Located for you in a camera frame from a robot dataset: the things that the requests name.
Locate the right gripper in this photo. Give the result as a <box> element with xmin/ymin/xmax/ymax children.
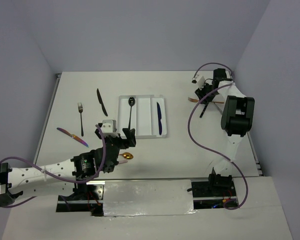
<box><xmin>195</xmin><ymin>81</ymin><xmax>220</xmax><ymax>106</ymax></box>

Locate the silver fork with black handle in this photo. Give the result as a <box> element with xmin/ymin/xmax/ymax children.
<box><xmin>199</xmin><ymin>104</ymin><xmax>209</xmax><ymax>118</ymax></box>

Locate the copper fork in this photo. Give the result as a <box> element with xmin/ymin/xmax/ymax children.
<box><xmin>188</xmin><ymin>97</ymin><xmax>225</xmax><ymax>104</ymax></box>

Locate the silver spoon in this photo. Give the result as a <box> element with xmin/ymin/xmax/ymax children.
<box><xmin>213</xmin><ymin>103</ymin><xmax>223</xmax><ymax>114</ymax></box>

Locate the black spoon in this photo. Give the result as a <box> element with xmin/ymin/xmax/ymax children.
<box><xmin>128</xmin><ymin>96</ymin><xmax>136</xmax><ymax>130</ymax></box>

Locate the blue knife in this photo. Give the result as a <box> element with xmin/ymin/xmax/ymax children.
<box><xmin>156</xmin><ymin>102</ymin><xmax>163</xmax><ymax>136</ymax></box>

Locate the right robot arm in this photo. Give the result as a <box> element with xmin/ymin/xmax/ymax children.
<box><xmin>192</xmin><ymin>68</ymin><xmax>255</xmax><ymax>177</ymax></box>

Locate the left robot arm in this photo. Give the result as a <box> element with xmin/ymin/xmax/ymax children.
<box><xmin>0</xmin><ymin>120</ymin><xmax>136</xmax><ymax>208</ymax></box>

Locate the black knife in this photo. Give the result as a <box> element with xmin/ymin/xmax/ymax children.
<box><xmin>96</xmin><ymin>88</ymin><xmax>108</xmax><ymax>117</ymax></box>

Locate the gold spoon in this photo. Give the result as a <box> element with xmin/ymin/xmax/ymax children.
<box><xmin>120</xmin><ymin>152</ymin><xmax>134</xmax><ymax>160</ymax></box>

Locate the iridescent rainbow knife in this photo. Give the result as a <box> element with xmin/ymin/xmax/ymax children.
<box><xmin>56</xmin><ymin>127</ymin><xmax>89</xmax><ymax>148</ymax></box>

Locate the white three-compartment cutlery tray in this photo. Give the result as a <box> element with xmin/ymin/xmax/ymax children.
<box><xmin>116</xmin><ymin>94</ymin><xmax>168</xmax><ymax>139</ymax></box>

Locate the silver foil sheet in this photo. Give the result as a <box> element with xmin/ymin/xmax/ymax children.
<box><xmin>103</xmin><ymin>179</ymin><xmax>195</xmax><ymax>217</ymax></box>

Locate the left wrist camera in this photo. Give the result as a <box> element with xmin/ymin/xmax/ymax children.
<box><xmin>100</xmin><ymin>119</ymin><xmax>119</xmax><ymax>138</ymax></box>

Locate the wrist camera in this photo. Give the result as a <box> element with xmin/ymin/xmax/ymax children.
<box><xmin>191</xmin><ymin>74</ymin><xmax>206</xmax><ymax>89</ymax></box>
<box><xmin>100</xmin><ymin>119</ymin><xmax>119</xmax><ymax>138</ymax></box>

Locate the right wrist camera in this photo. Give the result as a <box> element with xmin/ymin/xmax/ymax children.
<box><xmin>191</xmin><ymin>74</ymin><xmax>206</xmax><ymax>89</ymax></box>

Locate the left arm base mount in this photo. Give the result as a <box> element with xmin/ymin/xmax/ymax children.
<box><xmin>56</xmin><ymin>184</ymin><xmax>105</xmax><ymax>217</ymax></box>

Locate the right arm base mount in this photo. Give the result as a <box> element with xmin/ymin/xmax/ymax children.
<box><xmin>187</xmin><ymin>169</ymin><xmax>239</xmax><ymax>210</ymax></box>

